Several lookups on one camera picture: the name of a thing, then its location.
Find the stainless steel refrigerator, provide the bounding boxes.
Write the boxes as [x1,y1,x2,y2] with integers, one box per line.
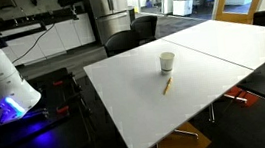
[86,0,134,46]

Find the white paper cup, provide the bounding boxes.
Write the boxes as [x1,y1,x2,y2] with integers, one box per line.
[158,50,178,75]

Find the white low cabinet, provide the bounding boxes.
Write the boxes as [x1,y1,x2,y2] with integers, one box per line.
[170,0,196,18]

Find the black kitchen countertop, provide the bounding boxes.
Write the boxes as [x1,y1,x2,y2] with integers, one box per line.
[0,4,89,35]

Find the black power cable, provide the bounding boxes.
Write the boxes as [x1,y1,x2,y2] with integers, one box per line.
[8,22,60,65]

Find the black robot stand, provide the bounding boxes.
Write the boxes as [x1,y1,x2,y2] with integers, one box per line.
[0,64,97,148]

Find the black clamp red handle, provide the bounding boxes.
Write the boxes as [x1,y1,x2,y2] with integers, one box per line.
[45,91,84,117]
[36,72,75,93]

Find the metal table leg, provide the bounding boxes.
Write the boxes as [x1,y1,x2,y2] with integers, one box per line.
[206,102,216,124]
[170,126,200,144]

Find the white kitchen cabinets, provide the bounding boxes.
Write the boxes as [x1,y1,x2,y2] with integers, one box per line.
[0,12,98,69]

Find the yellow pen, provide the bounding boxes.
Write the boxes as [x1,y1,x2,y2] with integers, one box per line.
[160,76,175,97]

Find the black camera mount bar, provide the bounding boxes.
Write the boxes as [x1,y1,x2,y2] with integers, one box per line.
[0,20,49,49]

